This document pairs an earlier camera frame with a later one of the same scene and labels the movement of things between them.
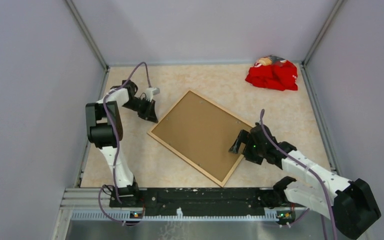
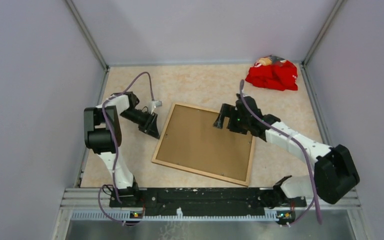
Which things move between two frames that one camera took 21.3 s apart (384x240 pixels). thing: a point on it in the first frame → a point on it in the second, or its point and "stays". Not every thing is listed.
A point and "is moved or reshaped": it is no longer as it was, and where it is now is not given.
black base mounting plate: x=198 y=199 stays
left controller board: x=136 y=214 stays
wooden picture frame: x=202 y=134 is moved or reshaped
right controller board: x=286 y=216 stays
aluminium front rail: x=85 y=198 stays
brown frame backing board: x=204 y=134 is moved or reshaped
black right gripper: x=243 y=137 → x=227 y=111
